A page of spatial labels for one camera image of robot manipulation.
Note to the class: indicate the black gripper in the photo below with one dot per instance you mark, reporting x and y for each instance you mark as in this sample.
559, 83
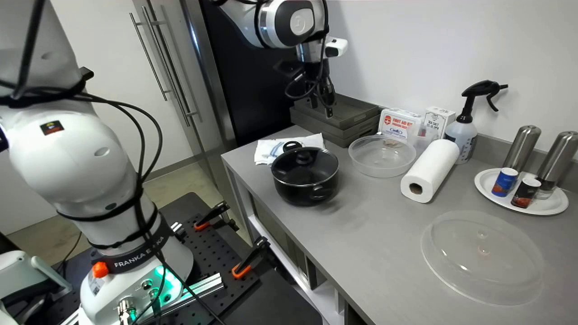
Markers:
315, 78

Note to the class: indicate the glass lid black knob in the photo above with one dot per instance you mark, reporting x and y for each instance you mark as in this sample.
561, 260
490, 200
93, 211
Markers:
304, 166

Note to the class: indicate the black cooking pot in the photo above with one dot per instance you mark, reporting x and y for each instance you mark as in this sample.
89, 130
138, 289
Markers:
310, 195

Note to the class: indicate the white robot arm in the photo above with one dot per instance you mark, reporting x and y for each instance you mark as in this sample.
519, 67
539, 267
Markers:
75, 161

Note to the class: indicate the dark grey tray box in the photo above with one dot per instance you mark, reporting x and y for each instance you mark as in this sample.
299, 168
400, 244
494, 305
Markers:
351, 117

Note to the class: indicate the black refrigerator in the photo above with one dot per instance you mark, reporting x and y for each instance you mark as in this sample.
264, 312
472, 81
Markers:
255, 43

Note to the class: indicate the red white card box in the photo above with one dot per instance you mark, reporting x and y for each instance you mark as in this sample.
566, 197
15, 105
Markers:
400, 125

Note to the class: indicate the white small carton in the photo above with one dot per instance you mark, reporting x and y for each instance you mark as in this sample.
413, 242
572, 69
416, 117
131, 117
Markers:
434, 123

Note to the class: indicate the white paper towel roll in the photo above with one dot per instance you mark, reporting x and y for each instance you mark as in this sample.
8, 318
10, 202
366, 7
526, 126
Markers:
431, 170

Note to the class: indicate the white spray bottle black trigger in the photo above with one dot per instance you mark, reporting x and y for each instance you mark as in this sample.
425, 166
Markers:
461, 130

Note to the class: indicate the upper orange black clamp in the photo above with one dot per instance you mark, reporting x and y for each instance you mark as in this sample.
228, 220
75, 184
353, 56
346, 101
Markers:
216, 213

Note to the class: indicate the orange black clamp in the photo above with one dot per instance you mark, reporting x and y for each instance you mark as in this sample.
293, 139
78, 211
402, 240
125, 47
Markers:
245, 267
216, 213

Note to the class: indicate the lower orange black clamp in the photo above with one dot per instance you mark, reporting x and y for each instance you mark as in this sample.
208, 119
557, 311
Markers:
245, 267

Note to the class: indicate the blue white small jar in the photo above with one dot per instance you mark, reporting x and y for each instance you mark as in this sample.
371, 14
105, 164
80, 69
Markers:
505, 181

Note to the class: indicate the black perforated robot table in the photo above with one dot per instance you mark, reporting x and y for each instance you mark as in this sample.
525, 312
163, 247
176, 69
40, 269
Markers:
263, 296

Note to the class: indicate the left steel shaker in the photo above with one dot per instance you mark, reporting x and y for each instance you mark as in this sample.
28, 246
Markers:
523, 146

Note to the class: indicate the steel shaker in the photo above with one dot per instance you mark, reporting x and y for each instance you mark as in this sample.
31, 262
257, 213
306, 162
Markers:
523, 146
559, 157

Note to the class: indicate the dark red small jar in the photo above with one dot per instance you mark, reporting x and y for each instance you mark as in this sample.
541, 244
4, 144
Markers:
526, 191

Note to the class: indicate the right steel shaker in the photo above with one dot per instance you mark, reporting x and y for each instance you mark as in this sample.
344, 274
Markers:
559, 157

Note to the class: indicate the white plate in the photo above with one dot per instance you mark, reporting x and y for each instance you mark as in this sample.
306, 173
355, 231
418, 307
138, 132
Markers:
553, 204

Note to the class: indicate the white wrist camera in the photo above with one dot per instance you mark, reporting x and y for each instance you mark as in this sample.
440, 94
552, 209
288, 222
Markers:
337, 47

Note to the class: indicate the steel door handle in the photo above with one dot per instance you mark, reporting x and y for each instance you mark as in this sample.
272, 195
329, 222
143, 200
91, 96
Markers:
163, 58

